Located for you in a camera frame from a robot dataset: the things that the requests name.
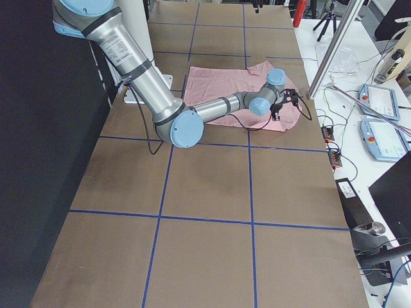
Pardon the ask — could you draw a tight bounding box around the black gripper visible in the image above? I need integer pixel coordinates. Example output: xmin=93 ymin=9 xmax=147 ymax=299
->
xmin=271 ymin=91 xmax=293 ymax=121

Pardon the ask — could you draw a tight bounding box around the blue teach pendant far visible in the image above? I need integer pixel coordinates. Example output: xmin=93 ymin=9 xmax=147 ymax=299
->
xmin=358 ymin=83 xmax=401 ymax=121

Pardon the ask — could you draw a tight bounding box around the reacher grabber stick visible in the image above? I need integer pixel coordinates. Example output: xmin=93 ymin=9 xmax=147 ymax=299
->
xmin=328 ymin=84 xmax=410 ymax=136

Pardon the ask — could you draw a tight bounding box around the black monitor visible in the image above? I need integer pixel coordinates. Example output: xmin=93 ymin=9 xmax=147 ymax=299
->
xmin=369 ymin=153 xmax=411 ymax=238

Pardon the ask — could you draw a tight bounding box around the orange terminal block far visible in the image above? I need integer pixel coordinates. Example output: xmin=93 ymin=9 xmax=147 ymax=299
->
xmin=321 ymin=126 xmax=335 ymax=142

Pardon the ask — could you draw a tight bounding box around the blue teach pendant near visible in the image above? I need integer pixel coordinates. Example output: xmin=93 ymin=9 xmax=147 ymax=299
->
xmin=360 ymin=119 xmax=410 ymax=162

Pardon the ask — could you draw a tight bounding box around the orange terminal block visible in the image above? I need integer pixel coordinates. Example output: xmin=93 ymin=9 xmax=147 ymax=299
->
xmin=321 ymin=126 xmax=335 ymax=142
xmin=328 ymin=149 xmax=342 ymax=170

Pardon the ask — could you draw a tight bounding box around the orange terminal block near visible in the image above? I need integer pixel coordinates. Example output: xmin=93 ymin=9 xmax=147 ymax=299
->
xmin=328 ymin=149 xmax=342 ymax=170

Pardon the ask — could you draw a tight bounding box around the clear plastic bag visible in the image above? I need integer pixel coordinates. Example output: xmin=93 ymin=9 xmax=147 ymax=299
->
xmin=315 ymin=44 xmax=359 ymax=73

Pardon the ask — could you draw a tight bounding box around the pink Snoopy t-shirt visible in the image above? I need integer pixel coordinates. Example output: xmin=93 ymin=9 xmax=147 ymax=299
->
xmin=183 ymin=61 xmax=300 ymax=132

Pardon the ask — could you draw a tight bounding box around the black box with label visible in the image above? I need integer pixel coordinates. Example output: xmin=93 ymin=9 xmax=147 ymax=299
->
xmin=335 ymin=178 xmax=374 ymax=229

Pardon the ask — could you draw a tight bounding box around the red fire extinguisher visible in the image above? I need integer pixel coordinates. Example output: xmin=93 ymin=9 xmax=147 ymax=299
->
xmin=293 ymin=0 xmax=308 ymax=28

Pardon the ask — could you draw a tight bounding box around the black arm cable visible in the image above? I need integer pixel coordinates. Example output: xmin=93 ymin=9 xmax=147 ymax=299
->
xmin=123 ymin=81 xmax=314 ymax=155

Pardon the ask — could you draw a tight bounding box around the blue teach pendant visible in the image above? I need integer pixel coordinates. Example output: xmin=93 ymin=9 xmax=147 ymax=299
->
xmin=358 ymin=83 xmax=401 ymax=121
xmin=360 ymin=119 xmax=410 ymax=162

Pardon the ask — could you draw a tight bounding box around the aluminium frame post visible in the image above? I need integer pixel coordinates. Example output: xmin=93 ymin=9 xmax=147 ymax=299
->
xmin=308 ymin=0 xmax=363 ymax=99

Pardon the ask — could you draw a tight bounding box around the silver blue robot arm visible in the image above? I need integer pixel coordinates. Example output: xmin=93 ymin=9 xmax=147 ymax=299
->
xmin=53 ymin=1 xmax=298 ymax=148

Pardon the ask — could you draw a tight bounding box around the black camera tripod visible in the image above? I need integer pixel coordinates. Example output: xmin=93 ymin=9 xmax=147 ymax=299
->
xmin=313 ymin=1 xmax=337 ymax=42

